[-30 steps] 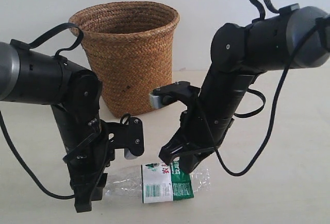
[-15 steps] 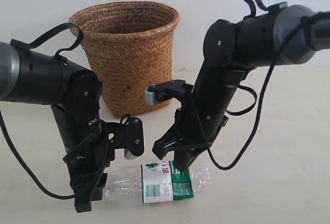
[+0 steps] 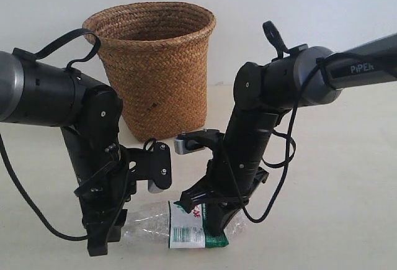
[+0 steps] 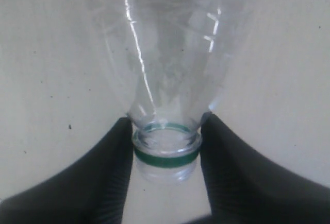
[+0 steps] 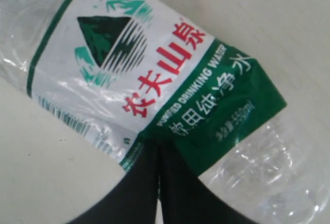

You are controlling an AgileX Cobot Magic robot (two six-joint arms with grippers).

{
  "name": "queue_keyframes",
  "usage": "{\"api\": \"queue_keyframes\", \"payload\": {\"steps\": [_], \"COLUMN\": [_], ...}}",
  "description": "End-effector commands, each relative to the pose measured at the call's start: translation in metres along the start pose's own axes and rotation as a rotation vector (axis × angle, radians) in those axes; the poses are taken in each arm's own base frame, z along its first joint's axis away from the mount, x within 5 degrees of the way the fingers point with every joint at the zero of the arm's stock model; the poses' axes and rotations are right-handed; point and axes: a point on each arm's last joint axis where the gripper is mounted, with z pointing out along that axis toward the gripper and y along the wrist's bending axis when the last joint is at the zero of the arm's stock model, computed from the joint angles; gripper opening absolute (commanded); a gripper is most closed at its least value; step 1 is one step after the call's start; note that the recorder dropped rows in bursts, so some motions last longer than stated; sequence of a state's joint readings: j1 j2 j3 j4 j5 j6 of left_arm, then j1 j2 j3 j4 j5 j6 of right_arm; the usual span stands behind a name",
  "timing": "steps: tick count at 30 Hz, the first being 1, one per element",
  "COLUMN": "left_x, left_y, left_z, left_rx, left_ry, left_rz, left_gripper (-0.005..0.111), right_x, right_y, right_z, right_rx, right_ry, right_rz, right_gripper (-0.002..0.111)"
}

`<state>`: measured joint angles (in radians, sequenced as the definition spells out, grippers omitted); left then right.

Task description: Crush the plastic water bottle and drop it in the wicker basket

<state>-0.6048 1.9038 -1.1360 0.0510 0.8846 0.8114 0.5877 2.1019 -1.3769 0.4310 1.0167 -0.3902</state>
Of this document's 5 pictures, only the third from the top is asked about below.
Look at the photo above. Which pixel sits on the brown woven wicker basket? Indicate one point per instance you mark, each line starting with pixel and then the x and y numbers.
pixel 155 56

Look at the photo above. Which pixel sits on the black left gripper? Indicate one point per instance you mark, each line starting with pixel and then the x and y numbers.
pixel 103 189

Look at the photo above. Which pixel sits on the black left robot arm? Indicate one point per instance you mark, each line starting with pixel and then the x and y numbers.
pixel 87 112

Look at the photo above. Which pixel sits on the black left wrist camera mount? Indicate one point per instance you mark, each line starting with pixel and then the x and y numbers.
pixel 152 164

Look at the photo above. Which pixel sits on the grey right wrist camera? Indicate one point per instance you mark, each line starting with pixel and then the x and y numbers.
pixel 189 142

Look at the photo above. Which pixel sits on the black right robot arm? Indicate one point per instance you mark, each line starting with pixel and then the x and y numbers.
pixel 299 77

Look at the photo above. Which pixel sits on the clear plastic water bottle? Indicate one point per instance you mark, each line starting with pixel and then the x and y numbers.
pixel 167 223

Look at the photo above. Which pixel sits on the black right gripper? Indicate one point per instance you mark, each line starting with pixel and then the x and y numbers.
pixel 233 172

